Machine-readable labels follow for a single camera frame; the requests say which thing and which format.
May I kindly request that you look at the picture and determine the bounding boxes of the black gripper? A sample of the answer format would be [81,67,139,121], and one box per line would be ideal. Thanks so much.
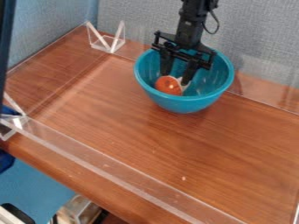
[153,15,217,86]

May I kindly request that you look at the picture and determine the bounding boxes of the brown white toy mushroom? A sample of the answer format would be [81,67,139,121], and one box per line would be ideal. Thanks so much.
[154,75,189,96]

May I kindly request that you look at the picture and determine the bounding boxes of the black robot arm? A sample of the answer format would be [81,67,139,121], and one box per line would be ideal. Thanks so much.
[153,0,221,87]

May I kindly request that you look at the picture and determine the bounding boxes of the blue plastic bowl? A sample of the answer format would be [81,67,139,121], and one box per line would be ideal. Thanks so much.
[134,49,235,114]

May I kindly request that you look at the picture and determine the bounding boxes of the clear acrylic back barrier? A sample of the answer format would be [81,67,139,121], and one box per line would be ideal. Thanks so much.
[117,24,299,115]

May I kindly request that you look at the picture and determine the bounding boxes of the clear acrylic barrier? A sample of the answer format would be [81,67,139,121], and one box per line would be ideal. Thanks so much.
[0,113,247,224]
[117,24,299,115]

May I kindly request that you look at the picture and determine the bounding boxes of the clear acrylic front barrier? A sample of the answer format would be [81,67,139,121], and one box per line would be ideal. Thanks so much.
[0,113,247,224]

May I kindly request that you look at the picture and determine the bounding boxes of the blue cloth object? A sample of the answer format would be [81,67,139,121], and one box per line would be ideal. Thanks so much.
[0,105,21,173]

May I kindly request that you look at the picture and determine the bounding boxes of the metal object under table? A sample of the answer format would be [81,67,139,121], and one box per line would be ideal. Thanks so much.
[49,195,103,224]

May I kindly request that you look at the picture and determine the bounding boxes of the black white object bottom-left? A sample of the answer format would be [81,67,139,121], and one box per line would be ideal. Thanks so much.
[0,203,37,224]

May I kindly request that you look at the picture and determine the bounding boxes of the black cable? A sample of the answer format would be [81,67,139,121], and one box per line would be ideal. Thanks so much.
[202,8,221,35]

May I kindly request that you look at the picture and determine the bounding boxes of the clear acrylic corner bracket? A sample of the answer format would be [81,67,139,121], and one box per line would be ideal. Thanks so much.
[86,21,127,54]

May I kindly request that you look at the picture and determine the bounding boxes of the clear acrylic left bracket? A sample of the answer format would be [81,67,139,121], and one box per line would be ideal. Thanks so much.
[0,93,27,141]

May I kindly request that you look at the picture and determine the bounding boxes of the dark blue foreground post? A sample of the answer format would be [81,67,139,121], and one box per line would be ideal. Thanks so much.
[0,0,16,98]

